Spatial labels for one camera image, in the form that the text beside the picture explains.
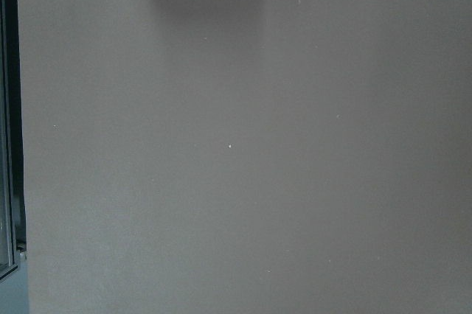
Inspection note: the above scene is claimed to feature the black table edge rail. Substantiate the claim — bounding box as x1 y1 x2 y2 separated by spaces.
1 0 27 281

